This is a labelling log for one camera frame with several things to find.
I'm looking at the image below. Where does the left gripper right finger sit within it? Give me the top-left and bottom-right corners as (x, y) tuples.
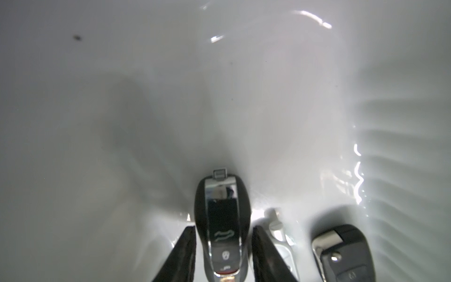
(251, 225), (298, 282)

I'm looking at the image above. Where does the black chrome slim car key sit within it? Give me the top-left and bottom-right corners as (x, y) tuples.
(194, 168), (251, 282)

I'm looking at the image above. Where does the white storage box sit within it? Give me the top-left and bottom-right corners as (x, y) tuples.
(1, 1), (451, 282)

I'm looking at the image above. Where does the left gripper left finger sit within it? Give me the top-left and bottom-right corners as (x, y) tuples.
(153, 226), (197, 282)

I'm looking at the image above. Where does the white silver car key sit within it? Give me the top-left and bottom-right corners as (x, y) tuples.
(263, 208), (299, 282)

